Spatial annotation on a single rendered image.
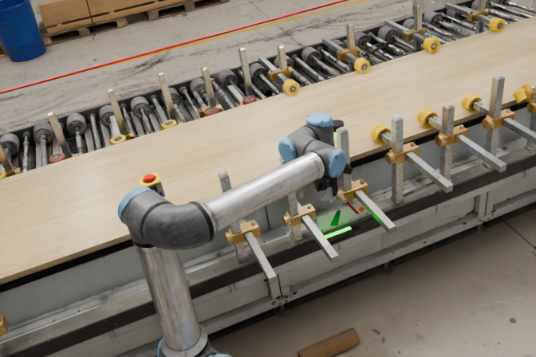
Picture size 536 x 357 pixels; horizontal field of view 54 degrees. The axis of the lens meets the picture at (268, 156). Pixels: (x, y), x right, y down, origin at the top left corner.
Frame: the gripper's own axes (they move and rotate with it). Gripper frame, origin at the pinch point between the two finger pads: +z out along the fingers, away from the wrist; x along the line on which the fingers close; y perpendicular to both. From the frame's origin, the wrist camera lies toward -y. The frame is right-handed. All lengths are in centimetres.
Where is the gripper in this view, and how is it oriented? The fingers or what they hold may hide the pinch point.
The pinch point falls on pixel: (332, 198)
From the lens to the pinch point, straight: 200.4
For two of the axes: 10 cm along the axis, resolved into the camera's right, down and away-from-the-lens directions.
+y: -9.2, 3.2, -2.5
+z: 1.4, 8.3, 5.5
